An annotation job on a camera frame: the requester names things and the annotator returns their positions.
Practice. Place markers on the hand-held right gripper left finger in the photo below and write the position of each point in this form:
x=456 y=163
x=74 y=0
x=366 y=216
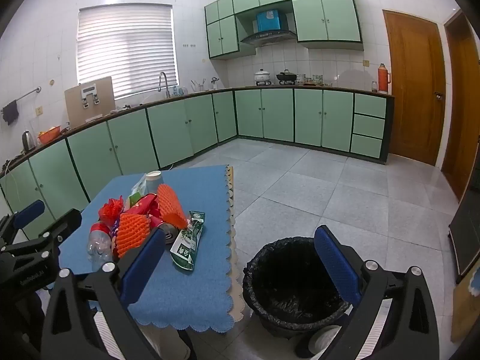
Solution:
x=144 y=260

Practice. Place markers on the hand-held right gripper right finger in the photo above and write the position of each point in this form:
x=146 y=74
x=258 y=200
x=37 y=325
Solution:
x=335 y=266

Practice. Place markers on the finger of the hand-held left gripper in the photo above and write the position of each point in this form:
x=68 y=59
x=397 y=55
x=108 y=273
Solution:
x=65 y=223
x=28 y=213

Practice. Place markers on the black lined trash bin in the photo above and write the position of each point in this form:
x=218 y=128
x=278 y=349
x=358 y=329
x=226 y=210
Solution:
x=288 y=288

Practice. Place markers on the orange foam net sleeve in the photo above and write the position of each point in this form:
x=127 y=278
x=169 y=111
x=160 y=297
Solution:
x=129 y=232
x=170 y=204

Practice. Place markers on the clear plastic bottle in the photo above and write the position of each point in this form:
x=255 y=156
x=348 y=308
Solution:
x=98 y=243

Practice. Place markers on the green snack packet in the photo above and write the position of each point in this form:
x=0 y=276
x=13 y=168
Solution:
x=187 y=243

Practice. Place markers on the red plastic bag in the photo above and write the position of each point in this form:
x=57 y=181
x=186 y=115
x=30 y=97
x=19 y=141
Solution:
x=111 y=209

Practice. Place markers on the clear plastic wrapper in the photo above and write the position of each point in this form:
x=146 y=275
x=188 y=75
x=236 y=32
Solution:
x=137 y=191

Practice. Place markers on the steel electric kettle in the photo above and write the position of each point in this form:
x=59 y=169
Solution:
x=28 y=141

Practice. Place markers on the white round object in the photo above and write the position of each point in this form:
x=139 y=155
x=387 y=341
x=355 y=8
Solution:
x=322 y=341

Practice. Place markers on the grey paper cup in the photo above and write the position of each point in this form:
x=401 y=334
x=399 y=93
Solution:
x=153 y=183

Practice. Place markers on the orange plastic basin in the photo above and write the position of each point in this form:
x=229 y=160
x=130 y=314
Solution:
x=49 y=135

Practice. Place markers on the dark hanging towel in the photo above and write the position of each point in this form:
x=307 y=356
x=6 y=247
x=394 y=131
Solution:
x=10 y=112

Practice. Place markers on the beige scalloped undercloth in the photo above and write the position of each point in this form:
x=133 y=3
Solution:
x=237 y=307

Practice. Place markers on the large cardboard box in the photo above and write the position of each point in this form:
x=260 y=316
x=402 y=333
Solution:
x=90 y=110

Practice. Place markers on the metal towel bar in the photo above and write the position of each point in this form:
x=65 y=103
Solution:
x=28 y=93

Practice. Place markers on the black furniture panel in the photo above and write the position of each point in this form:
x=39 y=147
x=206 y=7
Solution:
x=467 y=232

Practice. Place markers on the brown cardboard sheet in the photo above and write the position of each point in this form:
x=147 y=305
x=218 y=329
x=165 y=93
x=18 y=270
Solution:
x=465 y=311

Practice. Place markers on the green base cabinets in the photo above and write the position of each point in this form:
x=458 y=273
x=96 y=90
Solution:
x=277 y=114

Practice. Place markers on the metal kitchen faucet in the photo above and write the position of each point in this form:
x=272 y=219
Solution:
x=163 y=82

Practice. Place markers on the white window blind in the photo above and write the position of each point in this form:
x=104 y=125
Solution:
x=125 y=50

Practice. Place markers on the utensil holder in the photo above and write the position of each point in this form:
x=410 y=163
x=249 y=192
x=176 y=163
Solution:
x=197 y=85

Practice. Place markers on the small glass jar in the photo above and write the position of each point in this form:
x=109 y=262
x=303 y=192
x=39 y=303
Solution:
x=374 y=87

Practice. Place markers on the row of glass jars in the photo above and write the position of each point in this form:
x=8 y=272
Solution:
x=315 y=79

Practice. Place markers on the orange thermos flask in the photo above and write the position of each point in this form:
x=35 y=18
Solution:
x=383 y=80

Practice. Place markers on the wooden door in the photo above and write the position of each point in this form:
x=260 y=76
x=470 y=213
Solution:
x=414 y=90
x=463 y=120

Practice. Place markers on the black wok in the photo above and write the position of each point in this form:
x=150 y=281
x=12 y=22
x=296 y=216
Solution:
x=287 y=77

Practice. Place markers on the white cooking pot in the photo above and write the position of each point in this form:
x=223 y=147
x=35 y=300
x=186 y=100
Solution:
x=262 y=77

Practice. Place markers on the black range hood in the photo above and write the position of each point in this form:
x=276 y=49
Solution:
x=268 y=37

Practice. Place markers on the blue box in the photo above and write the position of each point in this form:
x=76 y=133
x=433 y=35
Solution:
x=268 y=19

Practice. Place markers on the green wall cabinets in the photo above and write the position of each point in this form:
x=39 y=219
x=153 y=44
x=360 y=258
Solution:
x=326 y=18

